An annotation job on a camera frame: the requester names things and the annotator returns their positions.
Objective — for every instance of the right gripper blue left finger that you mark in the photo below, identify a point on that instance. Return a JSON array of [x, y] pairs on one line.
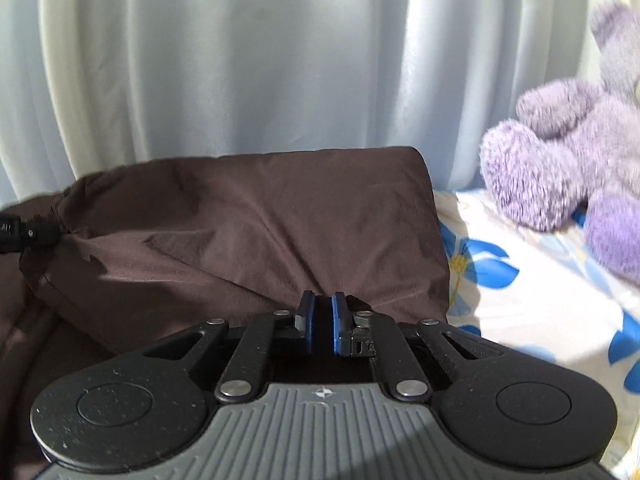
[[304, 317]]

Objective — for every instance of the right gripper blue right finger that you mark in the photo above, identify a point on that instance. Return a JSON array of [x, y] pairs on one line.
[[351, 329]]

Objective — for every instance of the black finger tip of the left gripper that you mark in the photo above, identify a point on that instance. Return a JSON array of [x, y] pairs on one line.
[[18, 235]]

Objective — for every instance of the dark brown garment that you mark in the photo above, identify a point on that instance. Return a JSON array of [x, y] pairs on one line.
[[150, 249]]

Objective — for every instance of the white pleated curtain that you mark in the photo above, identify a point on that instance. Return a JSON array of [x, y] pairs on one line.
[[89, 85]]

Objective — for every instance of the blue floral white bedding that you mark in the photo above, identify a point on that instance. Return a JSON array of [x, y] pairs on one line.
[[544, 294]]

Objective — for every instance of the purple plush teddy bear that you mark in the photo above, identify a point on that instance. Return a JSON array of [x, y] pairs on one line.
[[575, 143]]

